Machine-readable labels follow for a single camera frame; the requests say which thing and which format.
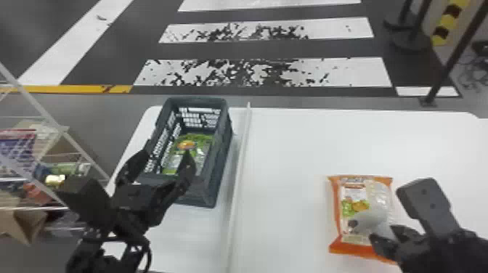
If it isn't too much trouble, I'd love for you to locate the white wire rack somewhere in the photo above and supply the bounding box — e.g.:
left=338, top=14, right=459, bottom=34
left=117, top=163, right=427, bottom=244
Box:
left=0, top=60, right=113, bottom=245

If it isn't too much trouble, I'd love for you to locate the cardboard box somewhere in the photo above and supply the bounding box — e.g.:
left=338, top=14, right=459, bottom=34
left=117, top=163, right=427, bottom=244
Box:
left=0, top=208, right=49, bottom=245

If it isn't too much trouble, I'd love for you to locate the black basket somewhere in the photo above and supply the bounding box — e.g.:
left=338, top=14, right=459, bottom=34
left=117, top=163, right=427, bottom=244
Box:
left=136, top=96, right=234, bottom=209

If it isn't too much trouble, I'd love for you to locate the green snack packet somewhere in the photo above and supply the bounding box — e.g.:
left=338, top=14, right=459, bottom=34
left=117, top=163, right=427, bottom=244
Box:
left=161, top=132, right=215, bottom=176

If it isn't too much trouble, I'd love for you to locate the orange snack packet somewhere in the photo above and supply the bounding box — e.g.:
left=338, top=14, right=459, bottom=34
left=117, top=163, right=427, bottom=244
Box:
left=327, top=174, right=399, bottom=265

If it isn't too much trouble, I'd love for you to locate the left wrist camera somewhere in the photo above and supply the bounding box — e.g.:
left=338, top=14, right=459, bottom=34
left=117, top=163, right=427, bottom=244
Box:
left=56, top=176, right=116, bottom=230

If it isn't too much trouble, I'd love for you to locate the yellow black striped post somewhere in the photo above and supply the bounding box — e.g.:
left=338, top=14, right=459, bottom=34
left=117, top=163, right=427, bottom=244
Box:
left=430, top=0, right=472, bottom=47

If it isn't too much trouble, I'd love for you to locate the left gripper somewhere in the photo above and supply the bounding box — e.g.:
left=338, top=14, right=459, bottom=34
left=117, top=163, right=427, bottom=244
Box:
left=110, top=149, right=198, bottom=230

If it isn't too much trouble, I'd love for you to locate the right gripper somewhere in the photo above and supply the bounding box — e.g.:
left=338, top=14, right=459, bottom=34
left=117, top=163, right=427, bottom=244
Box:
left=367, top=224, right=460, bottom=273

